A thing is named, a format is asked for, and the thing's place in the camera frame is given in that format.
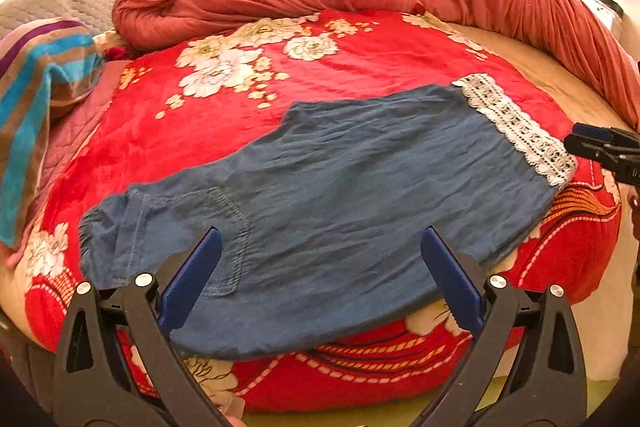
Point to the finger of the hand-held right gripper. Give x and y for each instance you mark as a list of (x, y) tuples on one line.
[(582, 148), (592, 132)]

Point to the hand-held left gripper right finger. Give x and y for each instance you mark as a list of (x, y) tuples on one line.
[(452, 282)]

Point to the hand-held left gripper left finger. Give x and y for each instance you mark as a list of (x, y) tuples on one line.
[(192, 282)]

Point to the blue pants with lace trim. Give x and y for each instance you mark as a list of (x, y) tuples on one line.
[(350, 187)]

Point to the pink quilted pad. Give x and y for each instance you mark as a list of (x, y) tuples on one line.
[(85, 117)]

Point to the red floral blanket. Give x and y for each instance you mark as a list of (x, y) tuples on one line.
[(350, 67)]

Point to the striped towel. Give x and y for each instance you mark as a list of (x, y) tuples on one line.
[(35, 97)]

